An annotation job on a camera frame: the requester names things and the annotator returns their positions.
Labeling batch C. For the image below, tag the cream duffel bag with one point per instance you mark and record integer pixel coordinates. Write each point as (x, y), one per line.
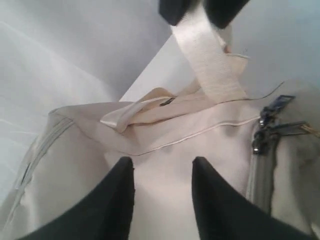
(266, 148)

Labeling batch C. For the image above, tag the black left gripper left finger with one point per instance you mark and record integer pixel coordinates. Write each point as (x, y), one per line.
(104, 214)

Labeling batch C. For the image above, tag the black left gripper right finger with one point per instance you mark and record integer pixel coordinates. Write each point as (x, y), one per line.
(222, 213)

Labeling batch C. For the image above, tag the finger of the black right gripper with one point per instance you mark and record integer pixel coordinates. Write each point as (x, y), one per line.
(172, 11)
(222, 12)

